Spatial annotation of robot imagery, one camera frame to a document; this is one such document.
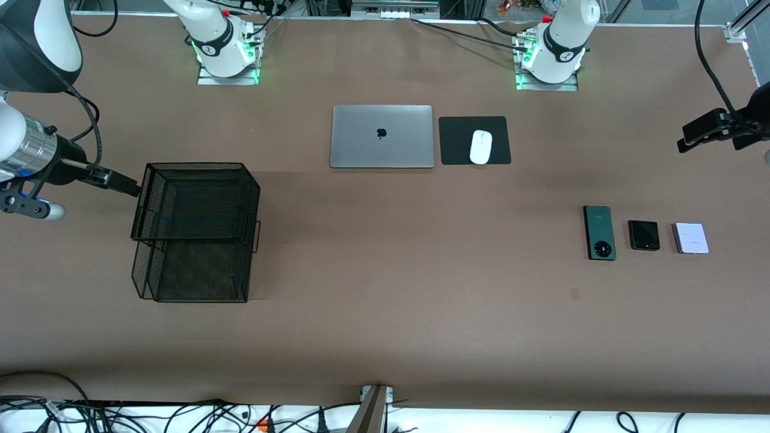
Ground pale lilac flip phone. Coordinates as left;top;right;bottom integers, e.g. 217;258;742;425
672;223;710;255

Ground black flip phone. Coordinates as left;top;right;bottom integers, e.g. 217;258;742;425
627;220;661;252

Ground dark green smartphone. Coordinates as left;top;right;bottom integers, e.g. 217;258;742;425
583;205;617;262

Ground black mesh two-tier tray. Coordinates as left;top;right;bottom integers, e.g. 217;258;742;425
131;162;262;303

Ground white computer mouse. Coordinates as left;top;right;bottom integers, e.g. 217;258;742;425
469;130;493;165

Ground silver closed laptop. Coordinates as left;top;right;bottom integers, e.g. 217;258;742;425
330;105;435;169

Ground black mouse pad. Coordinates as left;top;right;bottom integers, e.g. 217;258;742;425
439;116;512;165

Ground grey power strip white plugs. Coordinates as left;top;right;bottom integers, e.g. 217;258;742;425
351;0;441;19

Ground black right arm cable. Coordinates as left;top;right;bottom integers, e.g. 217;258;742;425
63;0;119;170

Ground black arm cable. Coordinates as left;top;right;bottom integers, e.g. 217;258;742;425
63;0;119;170
695;0;770;136

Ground aluminium frame rail bracket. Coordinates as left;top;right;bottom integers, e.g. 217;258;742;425
725;0;770;79

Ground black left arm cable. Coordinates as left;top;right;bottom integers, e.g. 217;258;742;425
695;0;770;136

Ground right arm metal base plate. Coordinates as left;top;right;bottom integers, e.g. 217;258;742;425
197;60;260;86

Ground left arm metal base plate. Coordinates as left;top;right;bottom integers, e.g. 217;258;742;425
516;67;579;92

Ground black looping floor cable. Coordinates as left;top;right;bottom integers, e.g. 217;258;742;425
0;370;91;410

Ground long black table cable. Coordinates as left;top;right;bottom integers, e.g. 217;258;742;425
411;17;530;52

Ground grey aluminium camera post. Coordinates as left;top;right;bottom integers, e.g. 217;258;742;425
346;385;395;433

